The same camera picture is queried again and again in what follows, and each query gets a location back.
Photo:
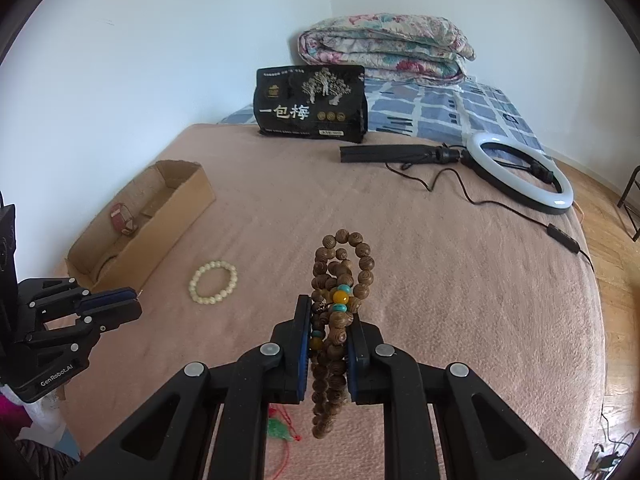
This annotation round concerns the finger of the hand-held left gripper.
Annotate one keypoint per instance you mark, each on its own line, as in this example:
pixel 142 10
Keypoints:
pixel 120 316
pixel 107 297

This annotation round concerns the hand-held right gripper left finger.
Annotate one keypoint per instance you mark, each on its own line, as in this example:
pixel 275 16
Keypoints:
pixel 301 355

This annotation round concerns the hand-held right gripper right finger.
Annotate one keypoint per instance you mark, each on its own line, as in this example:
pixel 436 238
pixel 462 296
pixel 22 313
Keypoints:
pixel 351 360

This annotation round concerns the cardboard box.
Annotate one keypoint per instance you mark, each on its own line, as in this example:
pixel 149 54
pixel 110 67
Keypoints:
pixel 165 240

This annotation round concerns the white plastic bag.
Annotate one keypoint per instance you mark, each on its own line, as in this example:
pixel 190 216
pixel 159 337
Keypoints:
pixel 45 415

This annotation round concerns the pink cloth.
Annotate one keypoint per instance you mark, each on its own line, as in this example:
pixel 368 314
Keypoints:
pixel 12 410

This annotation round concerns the dark striped clothing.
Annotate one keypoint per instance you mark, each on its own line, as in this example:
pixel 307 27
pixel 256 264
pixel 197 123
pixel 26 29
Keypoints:
pixel 45 460

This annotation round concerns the brown blanket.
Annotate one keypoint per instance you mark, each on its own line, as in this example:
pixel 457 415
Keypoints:
pixel 450 285

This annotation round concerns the black folded tripod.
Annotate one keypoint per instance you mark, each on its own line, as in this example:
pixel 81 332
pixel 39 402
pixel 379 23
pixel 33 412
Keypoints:
pixel 380 154

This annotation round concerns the black snack bag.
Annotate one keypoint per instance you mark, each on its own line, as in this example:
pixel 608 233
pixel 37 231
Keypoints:
pixel 310 105

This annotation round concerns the blue grey patterned bed sheet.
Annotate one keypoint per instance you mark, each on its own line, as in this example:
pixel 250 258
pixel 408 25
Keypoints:
pixel 425 105

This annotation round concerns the white power strip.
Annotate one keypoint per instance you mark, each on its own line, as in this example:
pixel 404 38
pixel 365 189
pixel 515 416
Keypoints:
pixel 602 460

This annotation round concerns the folded floral quilt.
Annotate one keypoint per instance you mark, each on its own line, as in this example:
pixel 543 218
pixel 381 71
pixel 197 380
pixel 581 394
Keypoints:
pixel 385 45

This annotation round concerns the black clothes rack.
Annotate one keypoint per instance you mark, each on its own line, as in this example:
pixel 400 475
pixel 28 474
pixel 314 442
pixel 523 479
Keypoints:
pixel 626 187

